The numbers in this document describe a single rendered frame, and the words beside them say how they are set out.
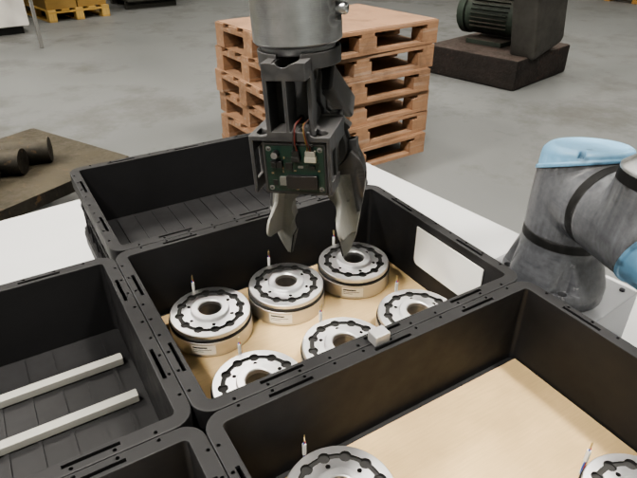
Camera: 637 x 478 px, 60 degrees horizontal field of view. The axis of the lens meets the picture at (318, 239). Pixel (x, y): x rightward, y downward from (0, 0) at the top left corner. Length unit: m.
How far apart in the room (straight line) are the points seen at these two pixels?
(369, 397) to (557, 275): 0.38
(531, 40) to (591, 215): 4.21
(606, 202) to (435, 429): 0.33
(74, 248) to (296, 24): 0.87
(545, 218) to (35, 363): 0.69
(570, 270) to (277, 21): 0.56
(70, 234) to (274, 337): 0.68
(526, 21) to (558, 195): 4.13
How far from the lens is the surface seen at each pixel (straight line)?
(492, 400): 0.67
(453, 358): 0.64
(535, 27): 4.89
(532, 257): 0.85
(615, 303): 0.93
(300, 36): 0.45
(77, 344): 0.77
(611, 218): 0.72
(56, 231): 1.31
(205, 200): 1.05
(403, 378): 0.60
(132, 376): 0.70
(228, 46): 3.23
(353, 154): 0.52
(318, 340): 0.66
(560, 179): 0.80
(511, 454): 0.62
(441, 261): 0.76
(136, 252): 0.72
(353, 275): 0.77
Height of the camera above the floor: 1.30
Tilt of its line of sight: 31 degrees down
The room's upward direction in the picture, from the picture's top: straight up
